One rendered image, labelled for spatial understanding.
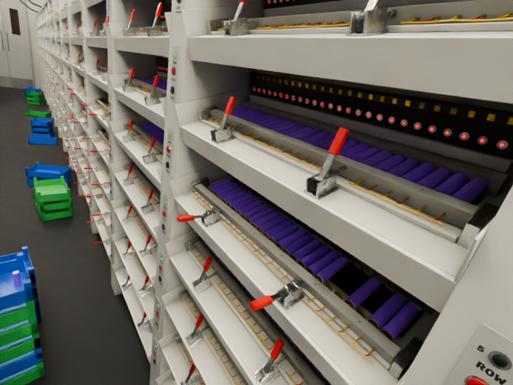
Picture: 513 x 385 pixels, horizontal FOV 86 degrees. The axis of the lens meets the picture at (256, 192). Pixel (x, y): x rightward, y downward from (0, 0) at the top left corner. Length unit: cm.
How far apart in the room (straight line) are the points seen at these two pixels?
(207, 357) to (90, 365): 81
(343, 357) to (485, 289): 21
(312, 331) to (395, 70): 35
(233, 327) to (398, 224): 45
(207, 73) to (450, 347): 65
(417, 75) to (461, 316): 22
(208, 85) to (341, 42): 43
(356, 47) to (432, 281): 25
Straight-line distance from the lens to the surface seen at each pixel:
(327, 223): 36
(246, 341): 65
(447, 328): 32
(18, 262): 143
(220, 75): 74
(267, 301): 43
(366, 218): 35
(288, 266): 49
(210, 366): 85
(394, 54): 33
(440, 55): 31
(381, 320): 46
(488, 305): 30
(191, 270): 80
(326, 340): 45
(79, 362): 160
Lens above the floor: 125
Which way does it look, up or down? 21 degrees down
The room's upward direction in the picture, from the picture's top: 11 degrees clockwise
